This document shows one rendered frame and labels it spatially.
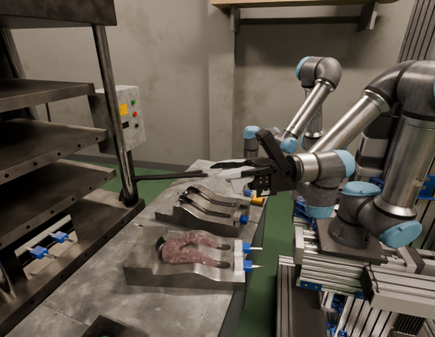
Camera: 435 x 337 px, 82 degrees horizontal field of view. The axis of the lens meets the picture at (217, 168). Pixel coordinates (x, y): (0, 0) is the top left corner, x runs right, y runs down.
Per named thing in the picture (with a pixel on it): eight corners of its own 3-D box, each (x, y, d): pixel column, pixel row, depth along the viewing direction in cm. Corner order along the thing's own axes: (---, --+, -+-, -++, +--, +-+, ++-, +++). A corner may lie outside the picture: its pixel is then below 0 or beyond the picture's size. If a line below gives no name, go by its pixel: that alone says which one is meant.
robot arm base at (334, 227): (363, 225, 105) (369, 206, 101) (375, 251, 92) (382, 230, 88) (324, 220, 108) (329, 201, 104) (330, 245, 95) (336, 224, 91)
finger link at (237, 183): (222, 200, 55) (256, 191, 59) (221, 175, 53) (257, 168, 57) (215, 195, 58) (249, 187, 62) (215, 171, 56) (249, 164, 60)
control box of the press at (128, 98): (163, 249, 234) (142, 86, 170) (144, 274, 209) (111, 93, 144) (143, 244, 241) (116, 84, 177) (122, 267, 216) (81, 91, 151)
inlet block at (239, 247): (261, 249, 122) (262, 241, 119) (262, 257, 117) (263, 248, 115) (233, 248, 122) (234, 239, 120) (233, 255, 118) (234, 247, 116)
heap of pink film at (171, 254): (219, 241, 122) (219, 229, 119) (217, 270, 106) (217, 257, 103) (166, 239, 124) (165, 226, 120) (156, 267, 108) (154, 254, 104)
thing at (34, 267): (77, 240, 133) (69, 213, 126) (28, 280, 111) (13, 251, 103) (14, 219, 149) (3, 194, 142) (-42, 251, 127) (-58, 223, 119)
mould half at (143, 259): (242, 246, 127) (243, 229, 123) (244, 291, 104) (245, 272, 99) (146, 242, 130) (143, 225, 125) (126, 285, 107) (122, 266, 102)
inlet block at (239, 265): (263, 267, 112) (264, 257, 110) (264, 276, 108) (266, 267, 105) (233, 265, 113) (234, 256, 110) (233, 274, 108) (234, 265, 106)
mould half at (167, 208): (249, 212, 153) (251, 194, 147) (237, 241, 131) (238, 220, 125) (177, 197, 169) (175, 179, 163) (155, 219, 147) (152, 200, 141)
